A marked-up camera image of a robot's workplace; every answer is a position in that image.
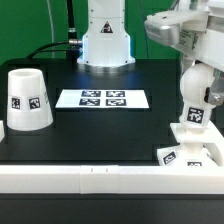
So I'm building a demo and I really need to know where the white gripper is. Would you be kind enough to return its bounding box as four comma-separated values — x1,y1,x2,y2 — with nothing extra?
144,0,224,106

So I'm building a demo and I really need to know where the white lamp bulb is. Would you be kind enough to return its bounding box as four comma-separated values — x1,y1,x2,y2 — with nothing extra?
179,63,214,131

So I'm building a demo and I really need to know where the white lamp base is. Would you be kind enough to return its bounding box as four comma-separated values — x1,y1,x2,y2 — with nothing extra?
157,122,224,167

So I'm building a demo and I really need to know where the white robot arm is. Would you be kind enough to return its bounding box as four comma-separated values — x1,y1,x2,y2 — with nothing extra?
78,0,224,105

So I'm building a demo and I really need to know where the white lamp shade cone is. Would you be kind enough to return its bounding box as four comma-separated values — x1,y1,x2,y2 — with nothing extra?
7,68,53,131

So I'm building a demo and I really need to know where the white marker tag sheet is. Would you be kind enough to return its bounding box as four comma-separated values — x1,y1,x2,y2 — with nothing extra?
56,89,149,109

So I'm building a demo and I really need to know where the white front fence bar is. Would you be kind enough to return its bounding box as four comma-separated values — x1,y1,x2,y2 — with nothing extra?
0,165,224,195

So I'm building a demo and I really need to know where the white left fence block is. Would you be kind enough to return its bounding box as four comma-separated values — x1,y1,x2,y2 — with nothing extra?
0,120,5,142

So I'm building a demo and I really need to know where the black cable with connector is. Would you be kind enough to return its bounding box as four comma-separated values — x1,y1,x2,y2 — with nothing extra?
27,0,84,61

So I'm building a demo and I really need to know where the thin grey cable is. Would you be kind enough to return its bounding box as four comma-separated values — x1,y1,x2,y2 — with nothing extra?
46,0,56,58

